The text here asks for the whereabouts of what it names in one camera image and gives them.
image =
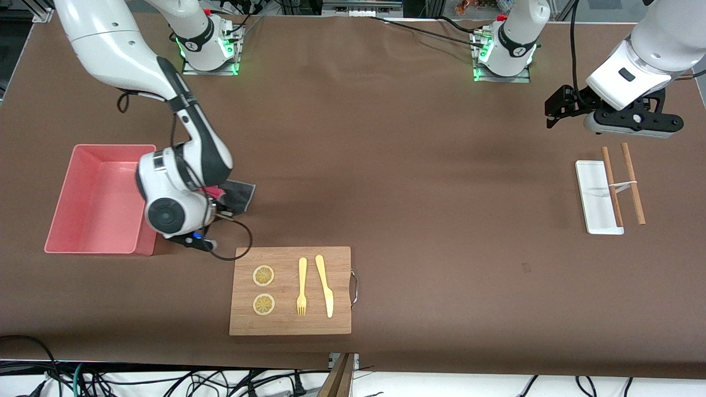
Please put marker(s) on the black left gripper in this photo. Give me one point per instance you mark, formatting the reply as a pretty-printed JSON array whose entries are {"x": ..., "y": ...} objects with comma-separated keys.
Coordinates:
[{"x": 573, "y": 100}]

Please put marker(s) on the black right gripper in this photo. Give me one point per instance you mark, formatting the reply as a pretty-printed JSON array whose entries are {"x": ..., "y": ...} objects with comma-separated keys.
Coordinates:
[{"x": 225, "y": 205}]

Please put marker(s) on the red and grey cloth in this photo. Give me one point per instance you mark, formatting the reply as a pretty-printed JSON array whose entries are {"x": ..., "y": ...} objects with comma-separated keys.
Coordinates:
[{"x": 240, "y": 196}]

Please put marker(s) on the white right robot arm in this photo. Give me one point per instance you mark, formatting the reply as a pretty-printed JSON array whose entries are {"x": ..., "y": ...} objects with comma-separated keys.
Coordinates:
[{"x": 110, "y": 49}]

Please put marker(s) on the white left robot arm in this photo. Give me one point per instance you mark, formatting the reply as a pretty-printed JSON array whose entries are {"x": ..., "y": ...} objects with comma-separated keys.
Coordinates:
[{"x": 662, "y": 38}]

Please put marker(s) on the wooden cutting board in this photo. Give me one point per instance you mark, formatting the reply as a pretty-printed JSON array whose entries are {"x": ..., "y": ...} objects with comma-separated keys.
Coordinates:
[{"x": 281, "y": 259}]

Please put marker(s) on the lemon slice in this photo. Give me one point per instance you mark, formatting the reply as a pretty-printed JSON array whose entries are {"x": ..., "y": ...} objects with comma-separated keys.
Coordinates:
[
  {"x": 263, "y": 275},
  {"x": 263, "y": 304}
]

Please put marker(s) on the white band joining rods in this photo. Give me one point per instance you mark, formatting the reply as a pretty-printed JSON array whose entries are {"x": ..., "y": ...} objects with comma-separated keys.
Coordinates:
[{"x": 622, "y": 184}]

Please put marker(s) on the yellow plastic fork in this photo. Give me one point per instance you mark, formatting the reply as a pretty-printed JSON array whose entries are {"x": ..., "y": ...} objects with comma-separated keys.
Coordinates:
[{"x": 302, "y": 270}]

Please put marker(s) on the white rectangular rack tray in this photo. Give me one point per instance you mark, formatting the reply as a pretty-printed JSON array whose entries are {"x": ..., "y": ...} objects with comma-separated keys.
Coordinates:
[{"x": 595, "y": 204}]

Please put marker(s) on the pink plastic bin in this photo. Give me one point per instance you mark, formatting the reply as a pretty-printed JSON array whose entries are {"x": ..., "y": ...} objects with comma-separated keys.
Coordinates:
[{"x": 94, "y": 209}]

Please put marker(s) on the colourful background item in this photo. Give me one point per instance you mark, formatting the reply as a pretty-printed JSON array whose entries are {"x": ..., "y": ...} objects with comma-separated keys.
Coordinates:
[{"x": 466, "y": 6}]

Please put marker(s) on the yellow plastic knife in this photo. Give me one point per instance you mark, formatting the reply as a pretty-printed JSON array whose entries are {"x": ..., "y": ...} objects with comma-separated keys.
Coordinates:
[{"x": 329, "y": 300}]

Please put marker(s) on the brown table cover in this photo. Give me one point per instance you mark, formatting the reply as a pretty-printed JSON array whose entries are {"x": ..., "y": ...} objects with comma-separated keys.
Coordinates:
[{"x": 441, "y": 220}]

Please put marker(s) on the black power plug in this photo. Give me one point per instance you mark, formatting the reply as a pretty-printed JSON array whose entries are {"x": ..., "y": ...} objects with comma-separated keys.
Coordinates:
[{"x": 299, "y": 386}]

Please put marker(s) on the wooden plank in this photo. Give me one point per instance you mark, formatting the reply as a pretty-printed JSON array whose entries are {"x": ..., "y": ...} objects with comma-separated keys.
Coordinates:
[{"x": 339, "y": 380}]

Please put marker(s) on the grey background device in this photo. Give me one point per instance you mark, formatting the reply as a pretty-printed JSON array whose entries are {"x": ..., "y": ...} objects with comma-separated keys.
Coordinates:
[{"x": 358, "y": 8}]

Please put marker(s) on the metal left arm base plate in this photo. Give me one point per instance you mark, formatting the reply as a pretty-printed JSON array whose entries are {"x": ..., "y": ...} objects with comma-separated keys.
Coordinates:
[{"x": 524, "y": 79}]

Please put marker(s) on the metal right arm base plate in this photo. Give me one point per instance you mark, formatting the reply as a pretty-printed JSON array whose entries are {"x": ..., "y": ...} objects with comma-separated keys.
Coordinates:
[{"x": 190, "y": 70}]

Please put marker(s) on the small metal bracket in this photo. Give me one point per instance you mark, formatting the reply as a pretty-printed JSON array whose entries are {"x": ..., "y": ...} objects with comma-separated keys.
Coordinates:
[{"x": 332, "y": 361}]

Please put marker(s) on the aluminium frame profile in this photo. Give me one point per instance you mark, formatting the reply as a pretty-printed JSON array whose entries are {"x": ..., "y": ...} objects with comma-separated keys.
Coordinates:
[{"x": 43, "y": 15}]

